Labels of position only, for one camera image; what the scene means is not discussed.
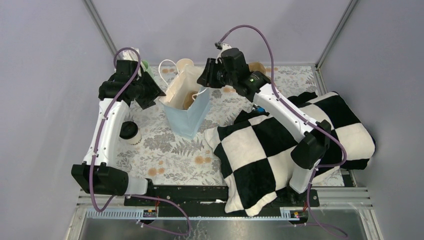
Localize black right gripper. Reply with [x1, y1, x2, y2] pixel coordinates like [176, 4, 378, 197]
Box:
[195, 58, 236, 89]

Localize single cardboard cup carrier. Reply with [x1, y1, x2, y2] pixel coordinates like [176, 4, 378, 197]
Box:
[182, 91, 197, 110]

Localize black plastic cup lid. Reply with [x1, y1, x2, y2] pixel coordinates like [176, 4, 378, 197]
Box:
[119, 121, 139, 140]

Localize single white paper cup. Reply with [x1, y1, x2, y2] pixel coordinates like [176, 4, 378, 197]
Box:
[126, 131, 142, 146]

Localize light blue paper bag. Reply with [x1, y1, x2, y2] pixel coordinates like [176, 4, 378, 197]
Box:
[158, 59, 212, 140]

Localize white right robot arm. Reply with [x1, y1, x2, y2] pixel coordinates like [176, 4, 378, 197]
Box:
[196, 47, 331, 206]

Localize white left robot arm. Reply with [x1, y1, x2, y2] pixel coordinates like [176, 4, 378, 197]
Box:
[71, 60, 165, 206]

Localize green cup with straws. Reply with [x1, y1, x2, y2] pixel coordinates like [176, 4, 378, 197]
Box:
[141, 59, 155, 79]

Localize stack of paper cups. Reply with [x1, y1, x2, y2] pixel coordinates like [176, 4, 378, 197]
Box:
[175, 58, 194, 72]

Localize stack of cardboard cup carriers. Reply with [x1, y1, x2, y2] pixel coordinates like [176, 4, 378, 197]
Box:
[248, 62, 267, 75]

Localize blue white patterned object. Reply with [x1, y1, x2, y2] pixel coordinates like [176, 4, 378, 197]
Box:
[252, 104, 265, 113]

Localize floral patterned table mat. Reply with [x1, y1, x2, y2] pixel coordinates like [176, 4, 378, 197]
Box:
[109, 66, 317, 186]

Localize black white checkered pillow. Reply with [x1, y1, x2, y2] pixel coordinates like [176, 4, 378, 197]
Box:
[204, 92, 376, 217]

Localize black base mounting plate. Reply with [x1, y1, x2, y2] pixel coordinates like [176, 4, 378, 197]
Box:
[124, 184, 306, 218]

